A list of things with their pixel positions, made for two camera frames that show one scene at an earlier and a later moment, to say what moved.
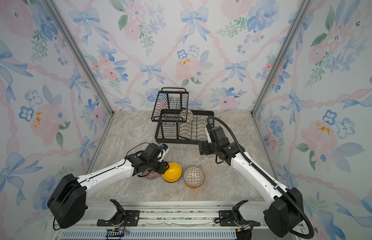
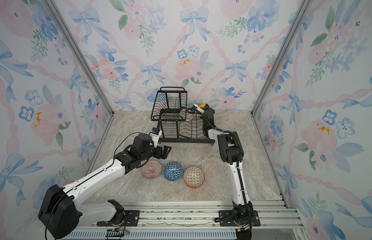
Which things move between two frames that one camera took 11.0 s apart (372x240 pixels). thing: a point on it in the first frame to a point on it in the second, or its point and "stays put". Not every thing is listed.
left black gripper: (164, 167) to (159, 155)
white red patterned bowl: (186, 115) stays put
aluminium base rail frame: (171, 221) stays put
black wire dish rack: (176, 125) stays put
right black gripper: (205, 145) to (208, 110)
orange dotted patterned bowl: (194, 177) stays put
